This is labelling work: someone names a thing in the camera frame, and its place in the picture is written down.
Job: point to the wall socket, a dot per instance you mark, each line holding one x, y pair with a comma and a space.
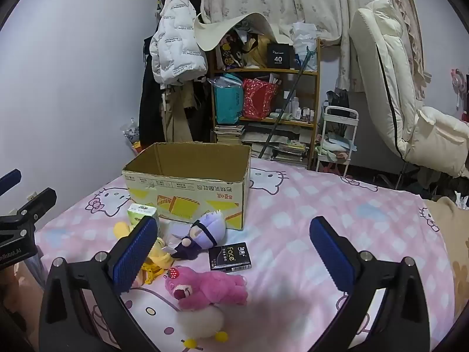
33, 195

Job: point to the green tissue pack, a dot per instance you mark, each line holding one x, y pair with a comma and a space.
141, 212

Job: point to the blue bag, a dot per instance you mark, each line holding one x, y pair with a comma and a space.
228, 102

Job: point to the red bag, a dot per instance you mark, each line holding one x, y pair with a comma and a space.
258, 99

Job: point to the purple-haired plush doll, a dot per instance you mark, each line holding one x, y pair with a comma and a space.
205, 229

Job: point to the white trolley cart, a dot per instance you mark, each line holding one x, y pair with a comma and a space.
339, 113

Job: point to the white puffer jacket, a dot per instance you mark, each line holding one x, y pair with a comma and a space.
176, 44

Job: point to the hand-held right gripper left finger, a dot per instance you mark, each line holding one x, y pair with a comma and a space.
135, 253

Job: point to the cream cloth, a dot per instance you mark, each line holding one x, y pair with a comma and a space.
220, 29

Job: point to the black tissue pack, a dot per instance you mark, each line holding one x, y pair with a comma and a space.
229, 258

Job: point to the beige hanging garment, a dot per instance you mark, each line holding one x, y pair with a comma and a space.
176, 117

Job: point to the tan fleece blanket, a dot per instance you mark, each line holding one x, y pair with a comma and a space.
445, 234

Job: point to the pink cat-print blanket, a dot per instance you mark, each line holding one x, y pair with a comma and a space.
293, 209

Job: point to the row of small bottles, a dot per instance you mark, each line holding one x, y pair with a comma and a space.
302, 112

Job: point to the white plastic bag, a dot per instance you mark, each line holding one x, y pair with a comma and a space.
304, 36

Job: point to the white plush with yellow feet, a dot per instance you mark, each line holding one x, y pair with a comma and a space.
199, 322

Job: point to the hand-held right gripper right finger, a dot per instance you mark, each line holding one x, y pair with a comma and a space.
329, 253

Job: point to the printed cardboard box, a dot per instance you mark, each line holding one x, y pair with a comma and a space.
183, 194

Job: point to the pile of books and papers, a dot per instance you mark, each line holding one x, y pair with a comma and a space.
285, 150

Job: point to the wooden shelf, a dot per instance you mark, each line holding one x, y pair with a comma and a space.
317, 91

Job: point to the pink bear plush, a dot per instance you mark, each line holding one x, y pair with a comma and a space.
216, 289

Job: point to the black box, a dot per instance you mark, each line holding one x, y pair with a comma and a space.
280, 57

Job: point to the stack of books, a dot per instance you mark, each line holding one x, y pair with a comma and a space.
229, 135

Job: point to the black hanging coat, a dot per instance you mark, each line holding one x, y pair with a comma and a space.
150, 110

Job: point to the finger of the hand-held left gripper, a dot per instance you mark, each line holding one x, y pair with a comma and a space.
38, 201
9, 181

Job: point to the pink fan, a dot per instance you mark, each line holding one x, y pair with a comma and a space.
461, 80

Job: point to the cream padded chair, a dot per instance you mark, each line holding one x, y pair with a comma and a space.
395, 80

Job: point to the yellow and black print bag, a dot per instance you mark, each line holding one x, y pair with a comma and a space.
231, 53

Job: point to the yellow bear plush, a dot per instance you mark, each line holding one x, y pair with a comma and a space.
163, 258

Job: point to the clear plastic bag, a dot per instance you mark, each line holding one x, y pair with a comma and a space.
131, 134

